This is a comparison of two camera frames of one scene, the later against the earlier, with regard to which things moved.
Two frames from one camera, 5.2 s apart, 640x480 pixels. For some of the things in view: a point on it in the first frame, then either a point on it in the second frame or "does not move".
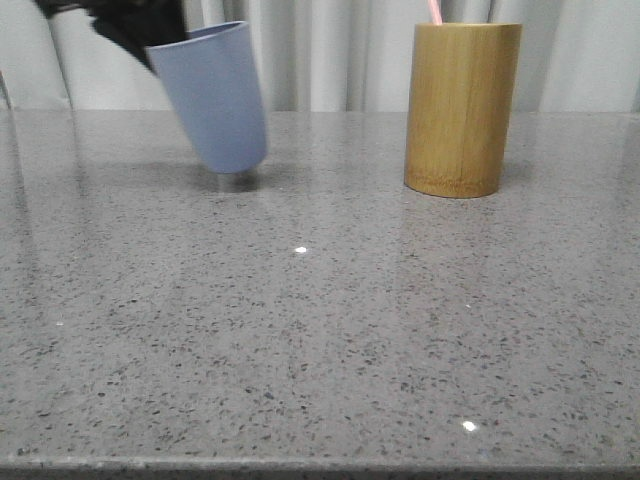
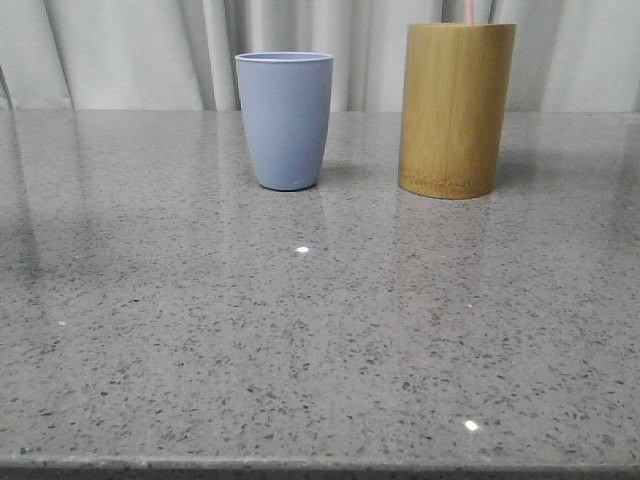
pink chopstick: x=435 y=12 → x=469 y=8
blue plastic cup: x=210 y=79 → x=286 y=98
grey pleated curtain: x=327 y=55 does not move
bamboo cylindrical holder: x=461 y=87 does not move
